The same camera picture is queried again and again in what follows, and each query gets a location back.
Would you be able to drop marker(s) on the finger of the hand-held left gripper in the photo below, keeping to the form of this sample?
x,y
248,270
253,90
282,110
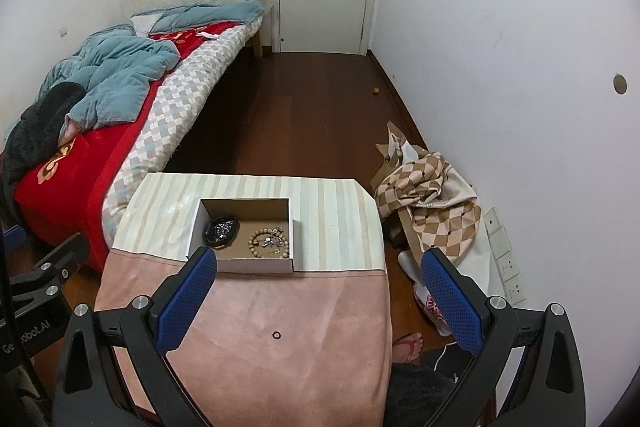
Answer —
x,y
55,264
12,233

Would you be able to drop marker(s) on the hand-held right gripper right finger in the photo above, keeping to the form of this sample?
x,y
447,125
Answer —
x,y
452,302

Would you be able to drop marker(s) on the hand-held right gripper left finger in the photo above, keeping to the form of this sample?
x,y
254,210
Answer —
x,y
185,302

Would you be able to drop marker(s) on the black smart band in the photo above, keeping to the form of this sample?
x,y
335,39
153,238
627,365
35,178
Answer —
x,y
210,239

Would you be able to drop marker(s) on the white cardboard box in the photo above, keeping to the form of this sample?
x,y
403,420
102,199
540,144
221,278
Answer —
x,y
250,265

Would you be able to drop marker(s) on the white red-printed plastic bag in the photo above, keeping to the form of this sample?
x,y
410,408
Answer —
x,y
430,307

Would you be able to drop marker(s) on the person's foot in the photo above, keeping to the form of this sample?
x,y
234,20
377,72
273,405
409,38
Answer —
x,y
414,349

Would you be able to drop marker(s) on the foot in pink sandal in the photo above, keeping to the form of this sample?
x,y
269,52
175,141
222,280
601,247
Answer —
x,y
401,345

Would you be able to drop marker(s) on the person's dark fleece pants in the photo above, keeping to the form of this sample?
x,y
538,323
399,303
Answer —
x,y
425,392

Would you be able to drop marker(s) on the pink striped tablecloth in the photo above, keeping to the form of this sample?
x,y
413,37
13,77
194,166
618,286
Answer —
x,y
280,307

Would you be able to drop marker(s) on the red blanket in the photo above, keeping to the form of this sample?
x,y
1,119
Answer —
x,y
85,167

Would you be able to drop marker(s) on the dark fleece garment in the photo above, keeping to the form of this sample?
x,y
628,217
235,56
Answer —
x,y
35,127

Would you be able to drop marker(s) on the brown checkered cloth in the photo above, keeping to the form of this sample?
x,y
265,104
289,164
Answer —
x,y
425,187

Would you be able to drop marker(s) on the teal quilt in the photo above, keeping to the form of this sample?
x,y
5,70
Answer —
x,y
125,77

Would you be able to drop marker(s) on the checkered bed quilt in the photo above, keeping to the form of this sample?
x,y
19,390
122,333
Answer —
x,y
175,107

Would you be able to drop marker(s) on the white wall socket strip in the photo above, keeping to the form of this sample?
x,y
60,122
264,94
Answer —
x,y
505,252

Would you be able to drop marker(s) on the wooden bed frame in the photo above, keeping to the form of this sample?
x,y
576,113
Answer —
x,y
258,44

